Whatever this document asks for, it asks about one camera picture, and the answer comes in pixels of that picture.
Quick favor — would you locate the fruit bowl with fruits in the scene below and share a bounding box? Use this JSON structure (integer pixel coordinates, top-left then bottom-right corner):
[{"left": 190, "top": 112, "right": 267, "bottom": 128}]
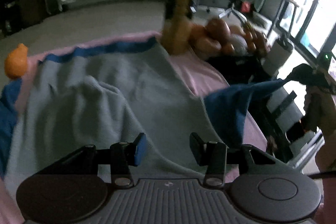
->
[{"left": 189, "top": 18, "right": 270, "bottom": 60}]

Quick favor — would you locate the grey and blue sweatshirt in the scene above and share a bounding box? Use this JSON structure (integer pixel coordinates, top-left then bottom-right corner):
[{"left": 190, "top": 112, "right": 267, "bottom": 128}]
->
[{"left": 0, "top": 36, "right": 292, "bottom": 183}]

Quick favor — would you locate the pink blanket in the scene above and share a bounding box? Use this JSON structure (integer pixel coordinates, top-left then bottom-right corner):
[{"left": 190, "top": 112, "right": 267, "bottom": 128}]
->
[{"left": 0, "top": 31, "right": 268, "bottom": 224}]

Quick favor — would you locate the orange plush toy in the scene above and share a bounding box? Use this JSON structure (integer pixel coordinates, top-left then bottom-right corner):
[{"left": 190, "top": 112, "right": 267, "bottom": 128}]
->
[{"left": 4, "top": 43, "right": 28, "bottom": 80}]

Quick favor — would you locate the right hand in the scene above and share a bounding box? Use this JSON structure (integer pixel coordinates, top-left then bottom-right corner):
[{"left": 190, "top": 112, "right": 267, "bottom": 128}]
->
[{"left": 304, "top": 86, "right": 335, "bottom": 141}]

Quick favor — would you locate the white tumbler cup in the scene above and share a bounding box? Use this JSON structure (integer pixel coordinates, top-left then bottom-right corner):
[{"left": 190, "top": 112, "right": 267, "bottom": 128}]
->
[{"left": 262, "top": 34, "right": 294, "bottom": 77}]

